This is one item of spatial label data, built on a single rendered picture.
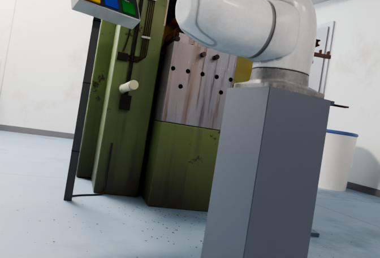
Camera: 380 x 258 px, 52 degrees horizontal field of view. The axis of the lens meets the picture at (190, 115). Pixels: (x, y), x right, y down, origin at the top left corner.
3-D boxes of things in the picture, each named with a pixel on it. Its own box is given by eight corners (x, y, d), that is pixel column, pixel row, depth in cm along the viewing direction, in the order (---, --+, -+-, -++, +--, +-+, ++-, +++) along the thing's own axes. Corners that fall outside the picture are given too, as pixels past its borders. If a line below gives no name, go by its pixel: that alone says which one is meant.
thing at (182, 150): (212, 212, 223) (225, 131, 223) (147, 206, 212) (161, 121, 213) (186, 191, 276) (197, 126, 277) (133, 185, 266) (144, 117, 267)
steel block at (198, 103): (225, 130, 223) (237, 54, 224) (161, 120, 213) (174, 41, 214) (197, 125, 277) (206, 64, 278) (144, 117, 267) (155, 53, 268)
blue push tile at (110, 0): (119, 9, 191) (117, -3, 194) (105, 4, 186) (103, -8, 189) (117, 11, 192) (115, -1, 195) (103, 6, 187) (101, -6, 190)
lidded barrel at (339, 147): (361, 193, 438) (369, 136, 439) (325, 190, 415) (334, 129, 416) (324, 183, 489) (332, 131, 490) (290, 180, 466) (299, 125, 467)
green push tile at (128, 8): (136, 15, 198) (134, 3, 201) (123, 10, 193) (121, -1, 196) (134, 17, 199) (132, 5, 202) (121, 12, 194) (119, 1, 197)
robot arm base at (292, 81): (337, 102, 104) (340, 81, 104) (270, 87, 94) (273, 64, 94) (292, 100, 120) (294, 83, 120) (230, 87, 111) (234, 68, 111)
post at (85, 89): (71, 201, 197) (106, -9, 199) (63, 200, 196) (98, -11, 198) (71, 199, 201) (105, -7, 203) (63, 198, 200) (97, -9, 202)
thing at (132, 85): (138, 91, 184) (140, 80, 184) (127, 89, 183) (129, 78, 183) (127, 93, 227) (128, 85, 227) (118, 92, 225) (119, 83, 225)
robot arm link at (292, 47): (323, 77, 103) (336, -4, 103) (270, 63, 94) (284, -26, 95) (282, 79, 117) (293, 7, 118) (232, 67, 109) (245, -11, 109)
